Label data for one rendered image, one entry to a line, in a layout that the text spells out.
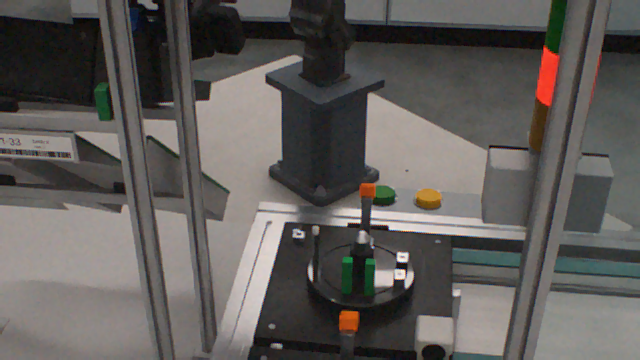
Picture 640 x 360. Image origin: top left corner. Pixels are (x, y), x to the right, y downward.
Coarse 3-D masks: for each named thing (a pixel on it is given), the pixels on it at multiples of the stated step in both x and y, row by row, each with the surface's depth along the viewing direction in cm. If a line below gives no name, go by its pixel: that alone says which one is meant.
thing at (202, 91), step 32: (0, 32) 77; (32, 32) 76; (64, 32) 75; (96, 32) 75; (0, 64) 78; (32, 64) 77; (64, 64) 76; (96, 64) 75; (160, 64) 88; (32, 96) 78; (64, 96) 77; (160, 96) 89
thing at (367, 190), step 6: (360, 186) 108; (366, 186) 107; (372, 186) 107; (360, 192) 108; (366, 192) 108; (372, 192) 107; (366, 198) 106; (372, 198) 108; (366, 204) 108; (366, 210) 109; (366, 216) 109; (360, 222) 109; (366, 222) 109; (360, 228) 109; (366, 228) 109
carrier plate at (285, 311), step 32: (288, 224) 118; (288, 256) 112; (416, 256) 112; (448, 256) 112; (288, 288) 107; (416, 288) 107; (448, 288) 107; (288, 320) 102; (320, 320) 102; (384, 320) 102; (416, 320) 102; (384, 352) 98; (416, 352) 98
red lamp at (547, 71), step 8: (544, 48) 74; (544, 56) 74; (552, 56) 72; (544, 64) 74; (552, 64) 73; (544, 72) 74; (552, 72) 73; (544, 80) 74; (552, 80) 73; (544, 88) 74; (544, 96) 75; (544, 104) 75
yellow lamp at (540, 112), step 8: (536, 96) 77; (536, 104) 76; (536, 112) 77; (544, 112) 75; (536, 120) 77; (544, 120) 76; (536, 128) 77; (544, 128) 76; (536, 136) 77; (536, 144) 78
